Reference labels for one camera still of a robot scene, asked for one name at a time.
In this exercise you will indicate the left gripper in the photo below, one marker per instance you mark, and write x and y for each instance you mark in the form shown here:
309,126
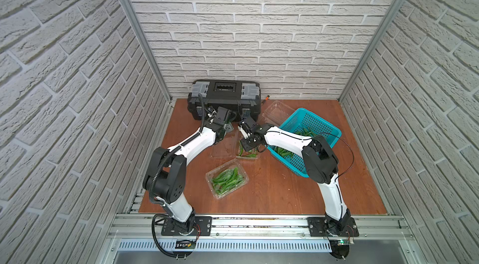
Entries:
226,124

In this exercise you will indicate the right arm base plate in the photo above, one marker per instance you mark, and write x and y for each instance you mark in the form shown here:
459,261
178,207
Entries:
327,227

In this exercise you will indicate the black plastic toolbox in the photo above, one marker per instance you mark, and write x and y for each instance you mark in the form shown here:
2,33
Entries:
240,97

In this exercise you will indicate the aluminium front rail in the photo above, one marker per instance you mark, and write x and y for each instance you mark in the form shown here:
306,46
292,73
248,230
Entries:
282,227

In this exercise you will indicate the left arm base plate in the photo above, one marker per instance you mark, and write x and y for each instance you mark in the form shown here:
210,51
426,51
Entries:
172,227

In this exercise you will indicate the teal plastic basket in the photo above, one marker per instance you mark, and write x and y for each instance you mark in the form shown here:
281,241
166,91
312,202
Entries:
304,122

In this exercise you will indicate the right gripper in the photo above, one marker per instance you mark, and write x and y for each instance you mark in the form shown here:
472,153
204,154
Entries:
245,145

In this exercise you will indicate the clear clamshell container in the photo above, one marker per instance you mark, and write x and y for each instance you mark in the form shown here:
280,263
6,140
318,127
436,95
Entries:
234,163
228,147
277,113

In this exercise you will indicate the corner metal post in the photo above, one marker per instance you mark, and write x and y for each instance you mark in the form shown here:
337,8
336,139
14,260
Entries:
376,38
144,45

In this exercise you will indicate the green peppers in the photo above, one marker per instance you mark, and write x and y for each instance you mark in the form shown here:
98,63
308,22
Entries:
294,143

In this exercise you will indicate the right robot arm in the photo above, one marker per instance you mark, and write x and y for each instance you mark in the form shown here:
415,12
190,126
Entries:
320,162

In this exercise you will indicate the left corner metal post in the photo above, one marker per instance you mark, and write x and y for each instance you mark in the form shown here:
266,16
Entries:
144,45

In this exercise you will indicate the right corner metal post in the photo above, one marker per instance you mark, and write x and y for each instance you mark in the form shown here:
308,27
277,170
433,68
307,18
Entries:
376,38

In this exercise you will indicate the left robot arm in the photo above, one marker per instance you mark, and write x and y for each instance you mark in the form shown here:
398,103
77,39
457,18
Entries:
166,174

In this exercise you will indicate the clear clamshell front container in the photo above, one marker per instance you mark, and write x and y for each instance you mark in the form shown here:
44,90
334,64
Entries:
234,163

